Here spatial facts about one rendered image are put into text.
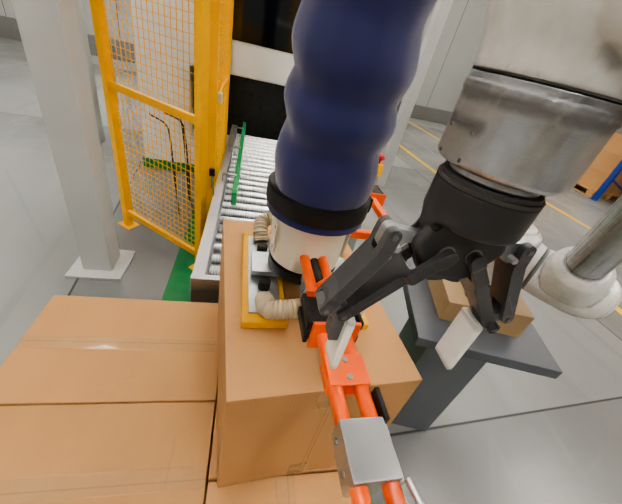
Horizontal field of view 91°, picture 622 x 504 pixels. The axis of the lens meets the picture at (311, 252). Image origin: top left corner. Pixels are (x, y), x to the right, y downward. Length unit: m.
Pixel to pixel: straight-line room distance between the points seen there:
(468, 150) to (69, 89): 1.77
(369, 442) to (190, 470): 0.62
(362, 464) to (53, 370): 0.97
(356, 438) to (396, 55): 0.52
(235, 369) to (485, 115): 0.55
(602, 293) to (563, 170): 0.96
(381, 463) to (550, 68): 0.39
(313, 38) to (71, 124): 1.52
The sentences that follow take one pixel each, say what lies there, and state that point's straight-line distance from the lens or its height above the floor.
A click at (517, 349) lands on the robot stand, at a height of 0.75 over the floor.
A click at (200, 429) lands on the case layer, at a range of 1.02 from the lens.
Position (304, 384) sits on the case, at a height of 0.94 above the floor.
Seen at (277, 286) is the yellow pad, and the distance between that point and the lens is 0.74.
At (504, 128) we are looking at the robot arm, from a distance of 0.22.
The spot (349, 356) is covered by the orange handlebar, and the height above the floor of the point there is 1.09.
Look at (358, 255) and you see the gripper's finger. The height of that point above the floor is 1.34.
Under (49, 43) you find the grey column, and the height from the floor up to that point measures 1.22.
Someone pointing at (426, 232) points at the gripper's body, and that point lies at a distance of 0.25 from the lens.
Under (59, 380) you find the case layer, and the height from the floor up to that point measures 0.54.
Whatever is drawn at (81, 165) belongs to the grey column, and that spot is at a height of 0.71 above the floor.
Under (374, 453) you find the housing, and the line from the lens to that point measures 0.44.
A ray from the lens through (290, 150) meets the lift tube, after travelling 0.59.
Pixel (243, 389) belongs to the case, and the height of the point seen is 0.94.
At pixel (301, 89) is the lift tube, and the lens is 0.57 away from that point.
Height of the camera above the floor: 1.47
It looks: 34 degrees down
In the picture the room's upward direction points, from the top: 15 degrees clockwise
